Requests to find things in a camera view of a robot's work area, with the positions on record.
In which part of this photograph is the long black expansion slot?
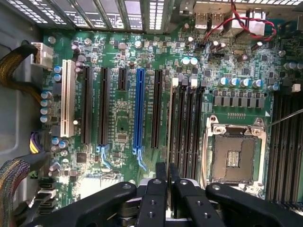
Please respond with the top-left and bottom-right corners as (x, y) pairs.
(151, 69), (164, 149)
(97, 67), (111, 146)
(80, 65), (94, 146)

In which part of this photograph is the blue expansion slot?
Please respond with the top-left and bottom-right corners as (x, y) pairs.
(132, 68), (148, 171)

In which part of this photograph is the short black expansion slot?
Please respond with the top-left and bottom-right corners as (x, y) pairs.
(117, 68), (129, 92)

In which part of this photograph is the white PCI expansion slot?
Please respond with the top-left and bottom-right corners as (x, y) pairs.
(60, 59), (77, 139)

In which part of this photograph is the silver CPU socket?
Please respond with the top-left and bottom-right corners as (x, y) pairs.
(200, 114), (268, 197)

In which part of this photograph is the green motherboard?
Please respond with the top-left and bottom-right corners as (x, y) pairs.
(40, 30), (303, 213)

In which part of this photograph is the thin metal locking lever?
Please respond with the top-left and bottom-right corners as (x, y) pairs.
(264, 110), (303, 130)

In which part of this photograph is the grey metal PC case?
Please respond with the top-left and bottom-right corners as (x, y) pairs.
(0, 0), (303, 227)

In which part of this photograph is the white power connector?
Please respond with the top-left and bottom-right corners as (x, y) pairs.
(30, 42), (54, 70)

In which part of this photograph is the silver USB port block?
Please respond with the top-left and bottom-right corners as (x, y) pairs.
(194, 11), (225, 32)

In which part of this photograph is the silver metal port block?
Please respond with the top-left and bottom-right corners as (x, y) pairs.
(223, 9), (266, 39)

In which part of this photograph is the purple yellow wire bundle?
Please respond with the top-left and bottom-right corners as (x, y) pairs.
(29, 131), (45, 155)

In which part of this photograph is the multicoloured ribbon cable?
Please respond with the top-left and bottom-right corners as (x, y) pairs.
(0, 157), (31, 227)

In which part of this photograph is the red black twisted wire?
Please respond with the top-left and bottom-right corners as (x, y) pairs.
(203, 0), (277, 46)

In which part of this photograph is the yellow black braided cable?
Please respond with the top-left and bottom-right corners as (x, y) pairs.
(0, 45), (48, 105)

